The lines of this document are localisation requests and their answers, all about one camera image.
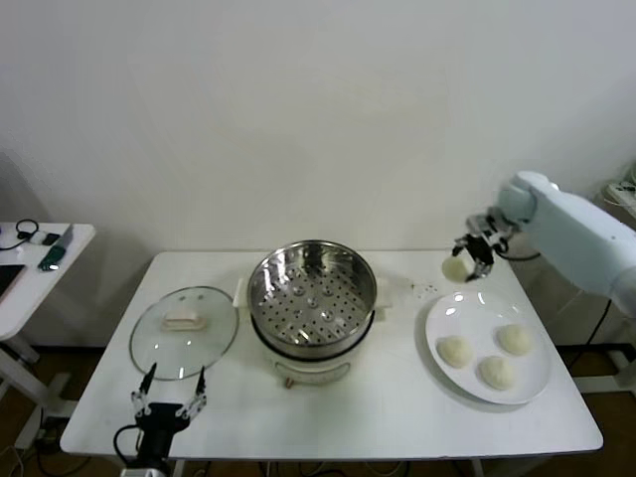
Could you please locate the black cable with adapter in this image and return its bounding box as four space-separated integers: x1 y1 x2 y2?
568 296 613 372

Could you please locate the glass lid with cream handle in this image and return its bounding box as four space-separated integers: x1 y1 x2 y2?
129 285 240 383

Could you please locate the steel perforated steamer basket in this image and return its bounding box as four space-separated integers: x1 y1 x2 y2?
246 239 379 360

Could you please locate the black looped cable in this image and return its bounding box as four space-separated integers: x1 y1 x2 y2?
0 219 41 251

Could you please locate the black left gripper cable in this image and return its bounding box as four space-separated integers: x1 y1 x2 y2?
113 423 143 461

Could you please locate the dark phone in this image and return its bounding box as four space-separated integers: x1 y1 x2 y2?
0 263 28 305

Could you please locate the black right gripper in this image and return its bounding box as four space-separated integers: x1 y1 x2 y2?
451 233 501 283

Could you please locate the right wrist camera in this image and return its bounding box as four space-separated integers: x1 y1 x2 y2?
466 208 521 239

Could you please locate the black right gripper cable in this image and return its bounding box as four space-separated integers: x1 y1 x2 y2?
496 245 543 263

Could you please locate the white steamed baozi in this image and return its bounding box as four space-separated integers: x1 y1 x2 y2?
435 335 474 370
496 324 535 356
478 355 518 392
441 253 471 284

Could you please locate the white side table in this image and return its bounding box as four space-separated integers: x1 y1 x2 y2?
0 222 98 451

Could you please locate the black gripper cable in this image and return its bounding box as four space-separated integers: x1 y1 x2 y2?
113 423 143 461
496 245 543 263

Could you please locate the steel steamer pot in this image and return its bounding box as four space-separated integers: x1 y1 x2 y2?
233 277 395 390

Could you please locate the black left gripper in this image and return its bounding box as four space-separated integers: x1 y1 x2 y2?
129 362 209 461

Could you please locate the white power strip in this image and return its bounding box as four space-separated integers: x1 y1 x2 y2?
608 181 636 203

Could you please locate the white round plate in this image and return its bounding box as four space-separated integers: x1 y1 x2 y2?
424 291 554 406

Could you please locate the green-handled grey tool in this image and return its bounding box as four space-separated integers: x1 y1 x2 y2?
39 223 76 273

